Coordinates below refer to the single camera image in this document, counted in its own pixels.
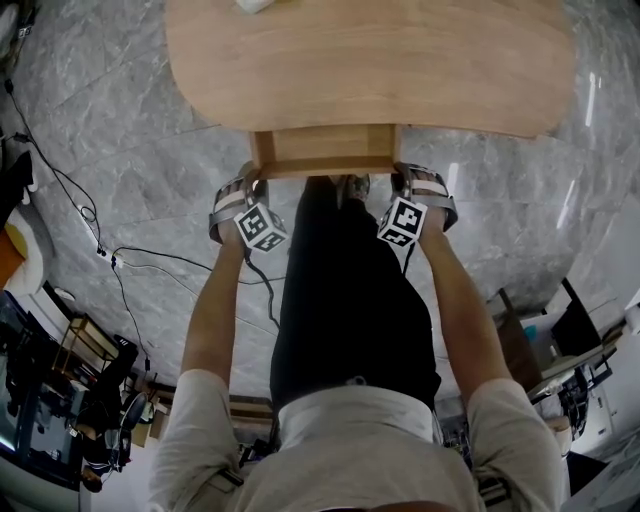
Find left hand-held gripper cable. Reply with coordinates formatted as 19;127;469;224
243;247;282;332

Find person's grey t-shirt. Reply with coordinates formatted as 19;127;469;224
148;368;572;512

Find person's right forearm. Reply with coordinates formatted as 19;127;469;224
413;222;515;407

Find wooden drawer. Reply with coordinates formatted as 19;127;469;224
248;123;404;180

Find dark brown desk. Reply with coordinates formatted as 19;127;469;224
492;277;617;401

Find wooden frame rack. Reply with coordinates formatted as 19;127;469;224
52;313;121;376

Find person's grey sneaker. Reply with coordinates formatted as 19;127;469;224
336;173;373;205

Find person's black trousers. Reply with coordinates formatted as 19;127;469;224
269;175;444;416

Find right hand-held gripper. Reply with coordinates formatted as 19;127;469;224
377;162;459;248

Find white power strip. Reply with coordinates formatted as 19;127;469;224
96;246;125;270

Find person's left forearm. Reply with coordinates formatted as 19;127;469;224
179;232;252;389

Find wooden coffee table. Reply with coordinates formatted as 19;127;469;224
163;0;577;142

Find white box appliance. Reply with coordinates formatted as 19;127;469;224
567;192;640;314

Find black striped bag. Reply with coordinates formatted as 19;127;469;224
74;333;140;401

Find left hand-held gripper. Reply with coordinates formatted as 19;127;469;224
208;167;291;254

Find grey harness strap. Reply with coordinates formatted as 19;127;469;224
213;465;247;490
473;475;512;507

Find black floor cable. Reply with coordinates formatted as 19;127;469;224
2;77;109;256
115;265;152;374

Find white beanbag seat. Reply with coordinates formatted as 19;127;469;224
0;202;57;297

